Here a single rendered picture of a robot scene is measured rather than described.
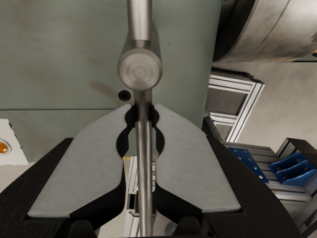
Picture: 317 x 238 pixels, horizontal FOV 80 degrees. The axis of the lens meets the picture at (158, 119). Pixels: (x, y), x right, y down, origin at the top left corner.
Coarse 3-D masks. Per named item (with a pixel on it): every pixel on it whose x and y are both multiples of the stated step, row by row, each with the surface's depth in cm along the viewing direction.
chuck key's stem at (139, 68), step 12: (156, 36) 12; (132, 48) 9; (144, 48) 9; (156, 48) 10; (120, 60) 9; (132, 60) 9; (144, 60) 9; (156, 60) 9; (120, 72) 9; (132, 72) 9; (144, 72) 9; (156, 72) 9; (132, 84) 9; (144, 84) 9; (156, 84) 10
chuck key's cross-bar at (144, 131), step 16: (128, 0) 9; (144, 0) 9; (128, 16) 9; (144, 16) 9; (144, 32) 9; (144, 96) 12; (144, 112) 12; (144, 128) 13; (144, 144) 14; (144, 160) 14; (144, 176) 15; (144, 192) 15; (144, 208) 16; (144, 224) 17
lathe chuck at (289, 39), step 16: (288, 0) 20; (304, 0) 20; (288, 16) 22; (304, 16) 22; (272, 32) 23; (288, 32) 24; (304, 32) 24; (256, 48) 27; (272, 48) 26; (288, 48) 26; (304, 48) 27
